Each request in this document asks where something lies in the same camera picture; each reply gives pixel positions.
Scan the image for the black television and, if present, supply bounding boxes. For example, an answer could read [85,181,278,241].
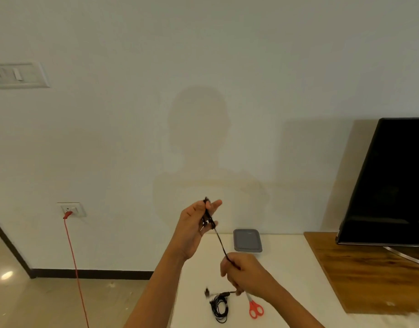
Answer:
[336,117,419,248]

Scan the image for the white wall socket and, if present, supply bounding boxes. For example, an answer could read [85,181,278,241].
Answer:
[56,202,87,218]

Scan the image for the grey lidded container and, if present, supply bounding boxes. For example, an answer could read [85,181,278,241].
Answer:
[232,228,264,254]

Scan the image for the red power cable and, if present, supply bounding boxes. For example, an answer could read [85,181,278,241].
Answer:
[63,210,90,328]

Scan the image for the black earphone cable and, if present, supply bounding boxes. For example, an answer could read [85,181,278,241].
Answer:
[202,197,243,298]

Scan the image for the person's right hand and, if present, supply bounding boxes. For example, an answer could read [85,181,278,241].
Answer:
[219,252,285,303]

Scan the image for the white wall switch panel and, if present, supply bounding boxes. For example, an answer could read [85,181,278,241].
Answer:
[0,61,51,90]

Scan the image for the person's left forearm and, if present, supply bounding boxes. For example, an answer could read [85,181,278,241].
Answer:
[124,246,186,328]

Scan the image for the silver television stand leg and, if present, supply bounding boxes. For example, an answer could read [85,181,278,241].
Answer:
[383,246,419,267]

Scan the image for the red scissors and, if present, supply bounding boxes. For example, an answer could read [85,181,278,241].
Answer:
[244,292,265,320]

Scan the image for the person's left hand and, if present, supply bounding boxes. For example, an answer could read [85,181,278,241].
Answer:
[168,199,223,262]

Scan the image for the wooden board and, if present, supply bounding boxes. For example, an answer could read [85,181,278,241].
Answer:
[303,231,419,315]

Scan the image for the black earphones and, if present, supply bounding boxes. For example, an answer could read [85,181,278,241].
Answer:
[209,291,231,324]

